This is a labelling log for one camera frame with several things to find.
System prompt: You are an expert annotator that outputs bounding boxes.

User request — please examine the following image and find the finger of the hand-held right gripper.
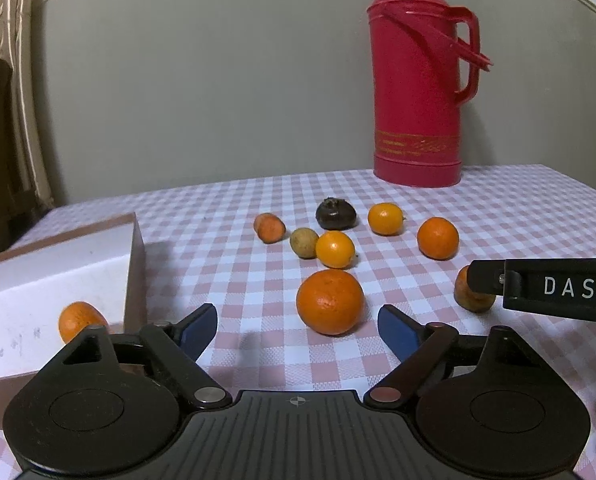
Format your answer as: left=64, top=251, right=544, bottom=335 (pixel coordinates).
left=467, top=257, right=596, bottom=325

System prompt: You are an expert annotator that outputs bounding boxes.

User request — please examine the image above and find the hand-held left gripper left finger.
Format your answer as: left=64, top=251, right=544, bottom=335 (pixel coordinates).
left=43, top=304, right=234, bottom=411

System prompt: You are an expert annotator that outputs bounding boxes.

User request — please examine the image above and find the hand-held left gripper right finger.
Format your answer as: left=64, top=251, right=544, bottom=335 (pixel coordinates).
left=365, top=304, right=554, bottom=411

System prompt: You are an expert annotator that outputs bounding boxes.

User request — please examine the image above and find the large orange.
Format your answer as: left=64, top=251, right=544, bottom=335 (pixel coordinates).
left=296, top=269, right=365, bottom=337

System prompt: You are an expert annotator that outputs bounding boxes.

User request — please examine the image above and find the carrot piece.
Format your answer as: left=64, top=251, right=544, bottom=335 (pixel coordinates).
left=253, top=213, right=287, bottom=244
left=453, top=266, right=497, bottom=314

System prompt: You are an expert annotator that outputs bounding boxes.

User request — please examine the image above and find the kumquat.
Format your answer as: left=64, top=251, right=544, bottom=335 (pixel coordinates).
left=315, top=230, right=359, bottom=269
left=367, top=202, right=407, bottom=235

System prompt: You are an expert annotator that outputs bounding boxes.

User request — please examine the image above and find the small tangerine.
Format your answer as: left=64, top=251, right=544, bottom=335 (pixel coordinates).
left=417, top=217, right=460, bottom=261

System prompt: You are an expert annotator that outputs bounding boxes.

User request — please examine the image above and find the medium orange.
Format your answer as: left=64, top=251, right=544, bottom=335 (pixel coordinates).
left=58, top=301, right=110, bottom=345

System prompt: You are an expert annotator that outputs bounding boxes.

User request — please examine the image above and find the tan round longan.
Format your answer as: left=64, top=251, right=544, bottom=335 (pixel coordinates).
left=289, top=228, right=321, bottom=260

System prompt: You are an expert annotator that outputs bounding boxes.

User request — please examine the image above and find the brown cardboard box white inside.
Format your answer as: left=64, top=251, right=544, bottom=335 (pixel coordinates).
left=0, top=212, right=147, bottom=386

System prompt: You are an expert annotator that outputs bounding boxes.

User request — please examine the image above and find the dark water chestnut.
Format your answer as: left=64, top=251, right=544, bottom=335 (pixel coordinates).
left=315, top=198, right=359, bottom=231

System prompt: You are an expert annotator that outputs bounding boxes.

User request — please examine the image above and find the pink checked tablecloth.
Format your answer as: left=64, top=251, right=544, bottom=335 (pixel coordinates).
left=0, top=164, right=596, bottom=480

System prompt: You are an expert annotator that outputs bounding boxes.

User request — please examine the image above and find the red thermos flask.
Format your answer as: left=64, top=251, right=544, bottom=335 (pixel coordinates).
left=367, top=0, right=494, bottom=188

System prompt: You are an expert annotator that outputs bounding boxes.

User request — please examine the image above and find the striped beige curtain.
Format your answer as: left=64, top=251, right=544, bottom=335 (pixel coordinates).
left=0, top=0, right=56, bottom=211

